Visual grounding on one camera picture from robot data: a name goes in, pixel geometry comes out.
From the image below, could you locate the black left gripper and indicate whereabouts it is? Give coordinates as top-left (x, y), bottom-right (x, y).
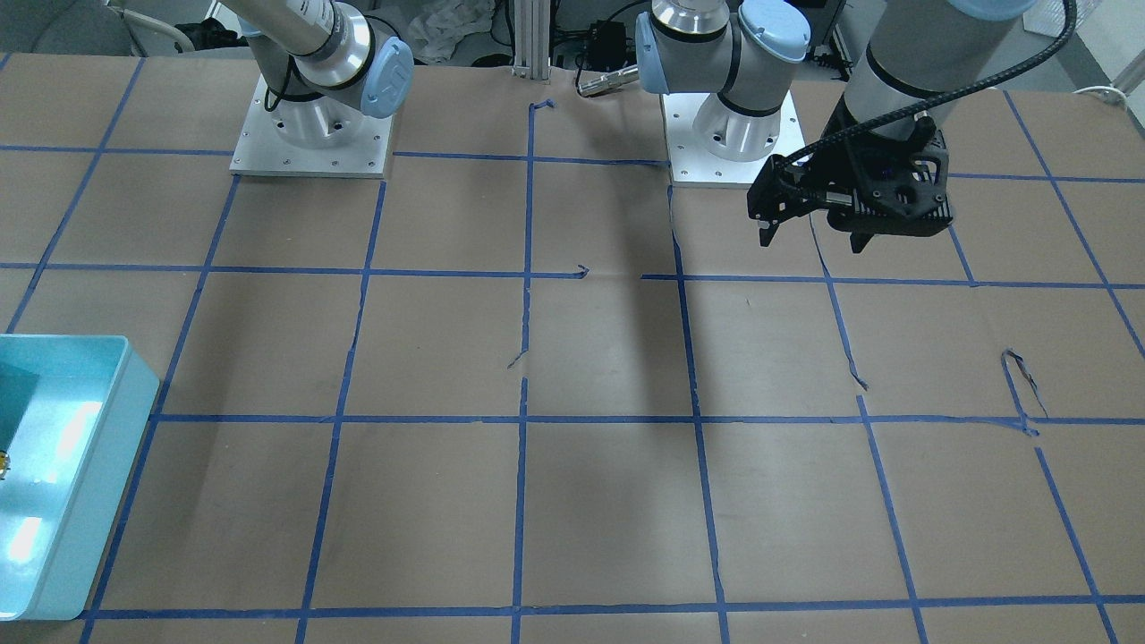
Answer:
top-left (747, 115), bottom-right (955, 254)

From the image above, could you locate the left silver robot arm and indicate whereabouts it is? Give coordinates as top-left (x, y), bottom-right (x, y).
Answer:
top-left (634, 1), bottom-right (1079, 253)

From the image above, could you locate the turquoise plastic bin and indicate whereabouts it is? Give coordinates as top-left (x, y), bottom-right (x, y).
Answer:
top-left (1, 335), bottom-right (159, 621)

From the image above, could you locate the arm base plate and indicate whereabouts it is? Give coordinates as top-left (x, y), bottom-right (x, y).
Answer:
top-left (229, 78), bottom-right (395, 180)
top-left (661, 93), bottom-right (805, 189)

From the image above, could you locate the aluminium frame post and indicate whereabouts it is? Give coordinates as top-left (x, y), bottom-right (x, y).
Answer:
top-left (510, 0), bottom-right (553, 84)

